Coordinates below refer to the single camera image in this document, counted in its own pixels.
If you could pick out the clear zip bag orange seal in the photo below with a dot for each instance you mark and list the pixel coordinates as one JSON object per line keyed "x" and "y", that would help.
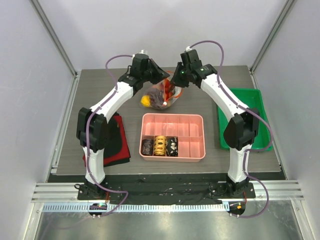
{"x": 163, "y": 94}

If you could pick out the gold patterned tape roll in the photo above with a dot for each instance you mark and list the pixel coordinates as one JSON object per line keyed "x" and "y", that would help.
{"x": 159, "y": 145}

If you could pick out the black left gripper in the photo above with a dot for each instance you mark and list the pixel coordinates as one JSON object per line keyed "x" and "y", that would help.
{"x": 160, "y": 74}

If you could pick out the yellow fake fruit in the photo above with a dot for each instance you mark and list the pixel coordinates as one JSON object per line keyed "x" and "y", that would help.
{"x": 146, "y": 101}

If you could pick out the pink divided organizer tray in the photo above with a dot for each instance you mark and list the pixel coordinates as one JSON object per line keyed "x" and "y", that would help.
{"x": 188, "y": 129}

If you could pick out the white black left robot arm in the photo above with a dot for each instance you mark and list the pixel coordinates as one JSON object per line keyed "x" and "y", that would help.
{"x": 124, "y": 89}

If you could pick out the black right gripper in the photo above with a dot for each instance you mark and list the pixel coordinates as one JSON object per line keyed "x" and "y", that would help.
{"x": 180, "y": 75}

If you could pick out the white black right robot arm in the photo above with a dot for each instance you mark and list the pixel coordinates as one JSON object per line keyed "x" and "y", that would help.
{"x": 242, "y": 127}

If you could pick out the black white patterned tape roll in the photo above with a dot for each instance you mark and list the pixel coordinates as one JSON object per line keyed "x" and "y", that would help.
{"x": 172, "y": 147}

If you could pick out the dark patterned tape roll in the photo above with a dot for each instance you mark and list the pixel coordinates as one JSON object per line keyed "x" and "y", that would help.
{"x": 147, "y": 146}

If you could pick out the red cloth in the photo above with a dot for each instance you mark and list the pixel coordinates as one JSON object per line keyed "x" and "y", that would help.
{"x": 117, "y": 150}

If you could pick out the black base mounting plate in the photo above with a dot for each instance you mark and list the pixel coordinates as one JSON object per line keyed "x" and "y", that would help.
{"x": 167, "y": 193}

